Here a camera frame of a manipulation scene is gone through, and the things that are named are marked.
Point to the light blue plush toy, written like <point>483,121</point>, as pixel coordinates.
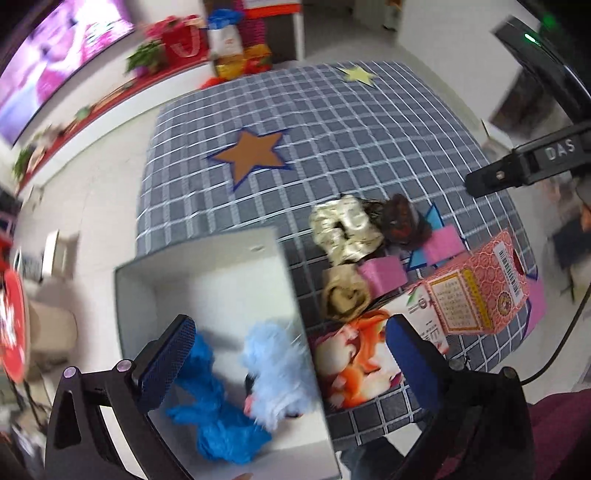
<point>277,369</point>

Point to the person's maroon clothing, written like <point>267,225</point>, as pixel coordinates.
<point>558,438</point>

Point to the cartoon printed box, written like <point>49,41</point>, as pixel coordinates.
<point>355,355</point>

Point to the red round sign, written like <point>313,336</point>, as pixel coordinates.
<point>13,327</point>

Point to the white storage box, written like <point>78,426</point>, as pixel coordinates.
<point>221,277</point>

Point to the pink patterned carton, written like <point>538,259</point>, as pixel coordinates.
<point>480,295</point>

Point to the red wall shelf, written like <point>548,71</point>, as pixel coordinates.
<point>115,99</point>

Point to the gold satin scrunchie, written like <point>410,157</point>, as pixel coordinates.
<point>355,230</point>

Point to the yellow star patch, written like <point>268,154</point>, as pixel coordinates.
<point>355,74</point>

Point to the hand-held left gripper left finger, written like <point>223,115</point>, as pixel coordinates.
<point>170,362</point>

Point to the beige scrunchie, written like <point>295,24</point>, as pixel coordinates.
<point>344,293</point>

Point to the green potted plant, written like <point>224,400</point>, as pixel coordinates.
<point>145,57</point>
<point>24,161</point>

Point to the television screen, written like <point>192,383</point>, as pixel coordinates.
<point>51,60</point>

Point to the grey checked mat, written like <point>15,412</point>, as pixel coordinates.
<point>351,134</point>

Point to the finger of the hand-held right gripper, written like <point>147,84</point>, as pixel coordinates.
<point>494,177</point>

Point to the white and blue gift bag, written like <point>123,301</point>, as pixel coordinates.
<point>225,37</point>

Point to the dark brown scrunchie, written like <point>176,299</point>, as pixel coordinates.
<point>401,221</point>

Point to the blue triangle patch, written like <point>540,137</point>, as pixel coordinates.
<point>434,217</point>

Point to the orange star patch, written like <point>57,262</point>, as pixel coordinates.
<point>249,154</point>

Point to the pink foam block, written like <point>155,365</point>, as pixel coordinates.
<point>383,274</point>
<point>443,244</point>

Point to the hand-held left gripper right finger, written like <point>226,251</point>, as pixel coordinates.
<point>412,367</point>

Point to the red gift bag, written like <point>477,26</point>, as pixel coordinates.
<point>184,44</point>

